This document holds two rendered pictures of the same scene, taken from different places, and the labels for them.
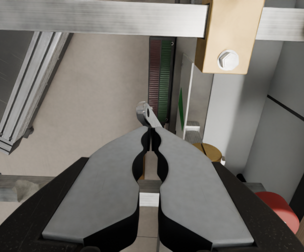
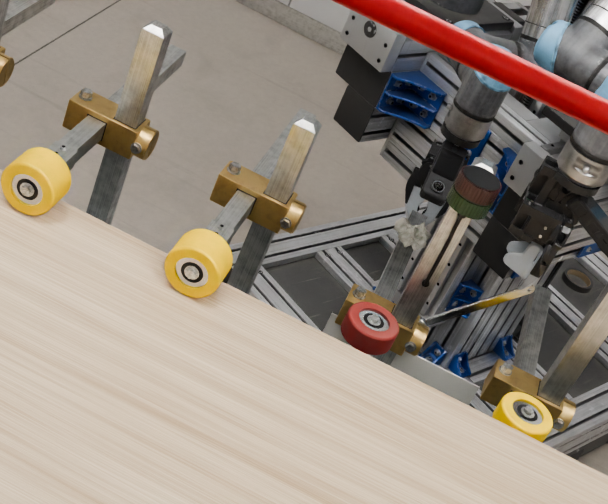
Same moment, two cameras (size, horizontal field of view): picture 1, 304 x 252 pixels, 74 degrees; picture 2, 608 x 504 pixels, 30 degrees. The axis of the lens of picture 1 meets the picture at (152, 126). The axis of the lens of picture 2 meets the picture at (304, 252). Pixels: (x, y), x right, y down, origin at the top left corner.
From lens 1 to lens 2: 1.69 m
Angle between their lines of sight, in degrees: 59
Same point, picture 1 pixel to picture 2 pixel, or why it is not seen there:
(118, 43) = not seen: outside the picture
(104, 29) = (527, 336)
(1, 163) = (145, 224)
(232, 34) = (519, 378)
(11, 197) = (414, 220)
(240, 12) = (531, 385)
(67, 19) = (534, 325)
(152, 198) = (389, 287)
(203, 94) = not seen: hidden behind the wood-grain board
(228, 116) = not seen: hidden behind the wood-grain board
